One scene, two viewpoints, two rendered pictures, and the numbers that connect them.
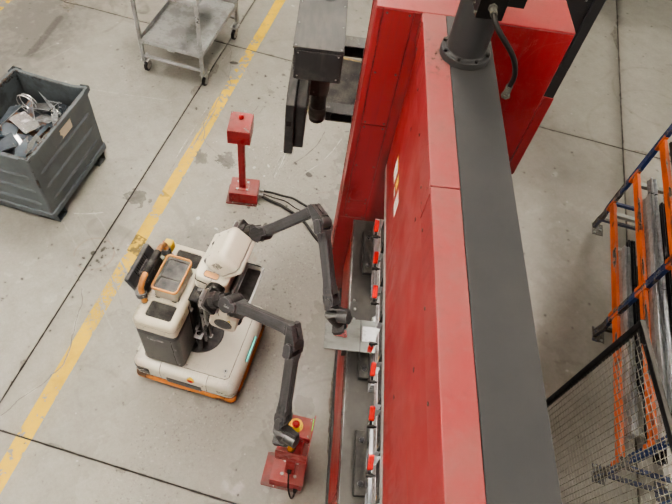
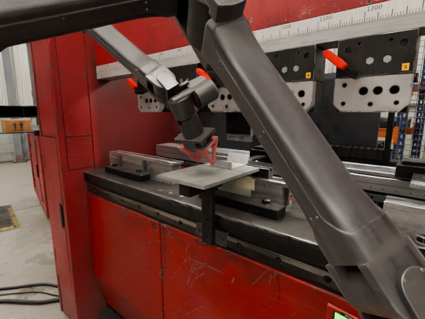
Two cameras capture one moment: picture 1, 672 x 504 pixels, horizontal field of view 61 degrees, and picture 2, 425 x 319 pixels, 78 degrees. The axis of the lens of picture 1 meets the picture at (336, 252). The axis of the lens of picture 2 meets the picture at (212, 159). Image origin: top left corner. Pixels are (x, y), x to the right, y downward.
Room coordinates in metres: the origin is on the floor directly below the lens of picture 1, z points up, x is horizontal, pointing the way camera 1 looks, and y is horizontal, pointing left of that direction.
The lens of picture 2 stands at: (0.81, 0.38, 1.17)
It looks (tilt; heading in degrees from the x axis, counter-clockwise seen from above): 10 degrees down; 315
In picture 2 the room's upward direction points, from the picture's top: straight up
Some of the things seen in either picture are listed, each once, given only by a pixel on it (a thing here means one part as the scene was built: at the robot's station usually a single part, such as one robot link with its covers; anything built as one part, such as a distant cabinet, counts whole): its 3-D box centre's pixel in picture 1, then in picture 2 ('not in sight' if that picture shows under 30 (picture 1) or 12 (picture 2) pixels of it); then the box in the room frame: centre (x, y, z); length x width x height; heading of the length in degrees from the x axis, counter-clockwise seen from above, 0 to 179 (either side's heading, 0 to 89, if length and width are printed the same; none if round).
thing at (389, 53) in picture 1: (415, 180); (123, 116); (2.36, -0.38, 1.15); 0.85 x 0.25 x 2.30; 96
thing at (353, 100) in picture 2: (386, 388); (374, 76); (1.00, -0.34, 1.26); 0.15 x 0.09 x 0.17; 6
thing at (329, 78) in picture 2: not in sight; (255, 121); (1.65, -0.79, 1.12); 1.13 x 0.02 x 0.44; 6
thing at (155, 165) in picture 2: (378, 257); (142, 165); (1.92, -0.25, 0.92); 0.50 x 0.06 x 0.10; 6
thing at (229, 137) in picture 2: not in sight; (239, 126); (1.37, -0.30, 1.13); 0.10 x 0.02 x 0.10; 6
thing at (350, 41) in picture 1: (354, 64); not in sight; (2.64, 0.10, 1.67); 0.40 x 0.24 x 0.07; 6
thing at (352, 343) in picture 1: (350, 334); (210, 173); (1.35, -0.15, 1.00); 0.26 x 0.18 x 0.01; 96
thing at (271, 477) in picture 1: (284, 469); not in sight; (0.86, 0.05, 0.06); 0.25 x 0.20 x 0.12; 88
